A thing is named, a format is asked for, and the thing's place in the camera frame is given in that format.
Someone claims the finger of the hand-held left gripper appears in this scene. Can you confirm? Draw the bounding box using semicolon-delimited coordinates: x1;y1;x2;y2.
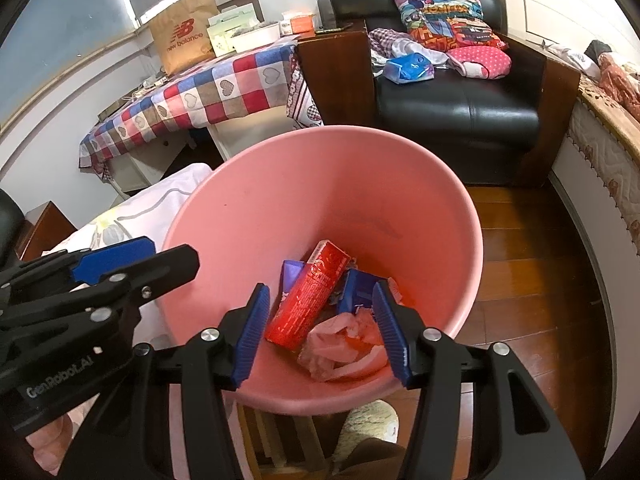
70;236;157;283
107;244;201;306

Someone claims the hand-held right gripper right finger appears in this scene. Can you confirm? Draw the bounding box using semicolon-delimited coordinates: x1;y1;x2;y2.
372;280;586;480

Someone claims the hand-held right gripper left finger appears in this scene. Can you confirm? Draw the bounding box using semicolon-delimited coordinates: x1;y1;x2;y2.
57;282;271;480

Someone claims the blue tissue pack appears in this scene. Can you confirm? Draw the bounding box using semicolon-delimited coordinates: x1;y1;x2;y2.
336;268;388;318

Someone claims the pink patterned plastic bag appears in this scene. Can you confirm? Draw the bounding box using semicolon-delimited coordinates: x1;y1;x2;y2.
298;310;393;383

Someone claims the red and white carton box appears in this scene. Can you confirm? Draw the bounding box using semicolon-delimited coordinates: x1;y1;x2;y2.
265;240;352;351

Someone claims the purple face mask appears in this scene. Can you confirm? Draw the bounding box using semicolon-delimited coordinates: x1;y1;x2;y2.
280;260;307;306

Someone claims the pink plastic bucket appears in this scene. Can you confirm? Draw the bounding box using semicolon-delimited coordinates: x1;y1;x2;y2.
161;126;485;418

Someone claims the person's left hand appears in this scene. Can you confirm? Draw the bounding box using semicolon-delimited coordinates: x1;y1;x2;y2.
25;415;76;468

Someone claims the floral bed sheet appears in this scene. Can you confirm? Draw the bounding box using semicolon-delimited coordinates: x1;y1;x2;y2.
42;162;236;480

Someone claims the wooden side table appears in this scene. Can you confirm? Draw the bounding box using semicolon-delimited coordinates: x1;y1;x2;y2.
15;200;78;261

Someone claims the beige fuzzy slipper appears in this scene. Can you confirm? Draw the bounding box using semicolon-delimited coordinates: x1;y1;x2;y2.
332;400;401;461

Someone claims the wooden stool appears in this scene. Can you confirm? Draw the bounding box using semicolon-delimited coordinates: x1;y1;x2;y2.
240;402;321;471

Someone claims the person's leg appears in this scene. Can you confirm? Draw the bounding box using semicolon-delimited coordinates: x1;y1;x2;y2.
320;437;406;480

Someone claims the white power strip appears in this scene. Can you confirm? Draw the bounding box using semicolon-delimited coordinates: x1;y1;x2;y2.
120;72;171;103

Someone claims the checkered heart tablecloth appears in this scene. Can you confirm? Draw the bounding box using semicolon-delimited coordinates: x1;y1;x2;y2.
77;37;323;181

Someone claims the brown paper bag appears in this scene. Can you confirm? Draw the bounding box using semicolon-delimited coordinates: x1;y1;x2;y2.
149;0;221;76

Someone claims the frosted window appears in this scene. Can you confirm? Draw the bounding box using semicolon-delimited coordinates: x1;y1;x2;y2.
0;0;253;126

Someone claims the black leather armchair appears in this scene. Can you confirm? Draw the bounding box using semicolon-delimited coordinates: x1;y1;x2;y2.
295;0;581;188

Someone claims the white tray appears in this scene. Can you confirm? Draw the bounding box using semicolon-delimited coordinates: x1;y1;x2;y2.
230;21;281;53

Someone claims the blue plastic pack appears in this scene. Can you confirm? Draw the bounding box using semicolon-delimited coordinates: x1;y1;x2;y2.
384;52;436;84

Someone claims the bed with quilted mattress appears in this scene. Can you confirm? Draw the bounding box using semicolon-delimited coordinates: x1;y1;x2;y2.
547;40;640;351

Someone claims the orange box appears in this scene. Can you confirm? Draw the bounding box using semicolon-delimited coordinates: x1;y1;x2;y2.
280;11;317;36

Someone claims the pink polka dot cloth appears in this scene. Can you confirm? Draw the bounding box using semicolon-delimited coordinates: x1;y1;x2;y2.
445;45;513;81

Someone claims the white purple checkered garment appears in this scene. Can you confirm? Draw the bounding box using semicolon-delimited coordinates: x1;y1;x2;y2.
369;27;451;78

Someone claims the colorful cartoon cushion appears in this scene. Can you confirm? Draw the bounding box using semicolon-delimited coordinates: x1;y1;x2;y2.
390;0;508;51

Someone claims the white headboard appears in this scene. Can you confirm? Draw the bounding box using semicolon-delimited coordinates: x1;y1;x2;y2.
490;0;640;68

